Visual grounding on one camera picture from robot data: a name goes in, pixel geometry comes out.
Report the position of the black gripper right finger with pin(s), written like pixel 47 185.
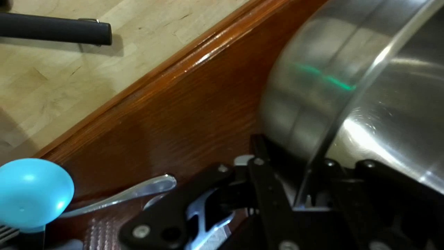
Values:
pixel 383 209

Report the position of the silver metal bowl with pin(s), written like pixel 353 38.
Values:
pixel 360 84

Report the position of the turquoise plastic spoon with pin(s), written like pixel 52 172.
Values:
pixel 31 195

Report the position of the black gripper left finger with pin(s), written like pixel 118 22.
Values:
pixel 272 209

